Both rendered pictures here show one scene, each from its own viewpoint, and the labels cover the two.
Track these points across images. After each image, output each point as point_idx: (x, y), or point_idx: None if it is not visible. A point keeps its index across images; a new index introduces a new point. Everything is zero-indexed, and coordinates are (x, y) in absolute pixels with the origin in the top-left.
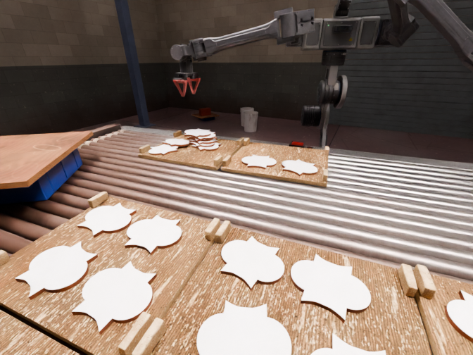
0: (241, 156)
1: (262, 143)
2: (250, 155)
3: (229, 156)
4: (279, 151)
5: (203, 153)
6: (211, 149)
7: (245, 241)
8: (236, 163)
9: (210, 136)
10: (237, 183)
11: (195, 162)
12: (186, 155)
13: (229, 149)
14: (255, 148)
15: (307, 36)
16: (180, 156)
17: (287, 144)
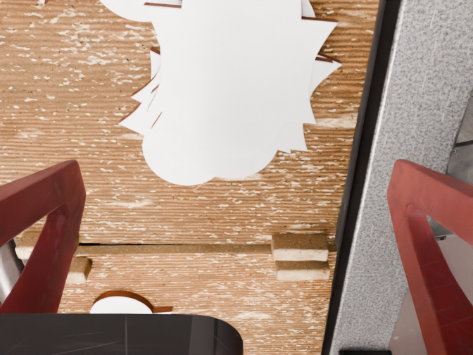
0: (152, 277)
1: (374, 280)
2: (179, 296)
3: (74, 282)
4: (258, 353)
5: (110, 144)
6: (152, 168)
7: None
8: (85, 284)
9: (219, 162)
10: (0, 299)
11: (0, 160)
12: (36, 79)
13: (205, 224)
14: (251, 295)
15: None
16: (3, 62)
17: (373, 344)
